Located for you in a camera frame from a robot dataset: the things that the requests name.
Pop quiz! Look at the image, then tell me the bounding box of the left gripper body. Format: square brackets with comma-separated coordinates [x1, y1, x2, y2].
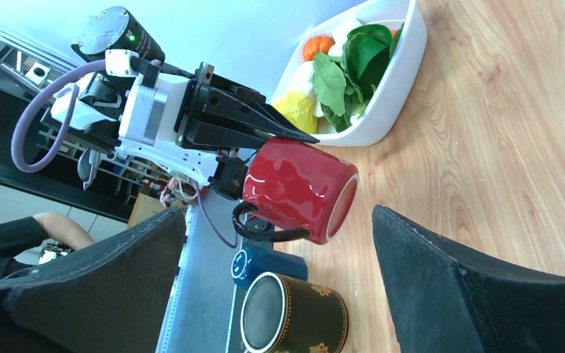
[116, 64, 254, 200]

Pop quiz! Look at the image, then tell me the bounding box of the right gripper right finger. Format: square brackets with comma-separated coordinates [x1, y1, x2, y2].
[372, 205, 565, 352]

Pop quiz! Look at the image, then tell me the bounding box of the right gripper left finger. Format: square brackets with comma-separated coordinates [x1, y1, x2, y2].
[0, 207, 186, 352]

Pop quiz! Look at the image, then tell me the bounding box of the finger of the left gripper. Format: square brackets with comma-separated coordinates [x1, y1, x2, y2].
[182, 88, 319, 149]

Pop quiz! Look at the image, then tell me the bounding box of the red mug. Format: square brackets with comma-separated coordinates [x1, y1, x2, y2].
[232, 138, 360, 245]

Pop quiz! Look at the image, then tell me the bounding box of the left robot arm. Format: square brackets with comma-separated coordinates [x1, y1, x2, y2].
[51, 6, 316, 200]

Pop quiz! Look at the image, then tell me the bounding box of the navy blue mug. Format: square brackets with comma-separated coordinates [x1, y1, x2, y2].
[230, 244, 308, 291]

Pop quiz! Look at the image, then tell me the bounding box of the black mug with gold rim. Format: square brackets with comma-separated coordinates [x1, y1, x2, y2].
[240, 272, 350, 353]

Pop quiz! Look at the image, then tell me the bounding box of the yellow pepper toy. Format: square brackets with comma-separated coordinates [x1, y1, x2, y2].
[271, 90, 318, 134]

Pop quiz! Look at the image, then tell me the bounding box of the bok choy vegetable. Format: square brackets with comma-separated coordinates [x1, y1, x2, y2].
[287, 18, 362, 98]

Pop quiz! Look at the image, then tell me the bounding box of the small orange pumpkin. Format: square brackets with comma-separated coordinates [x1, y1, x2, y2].
[302, 35, 335, 62]

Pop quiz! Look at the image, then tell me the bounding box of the green leafy vegetable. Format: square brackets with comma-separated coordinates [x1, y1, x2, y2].
[312, 24, 404, 132]

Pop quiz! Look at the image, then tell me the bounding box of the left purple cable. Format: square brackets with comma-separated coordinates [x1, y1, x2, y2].
[10, 58, 108, 174]

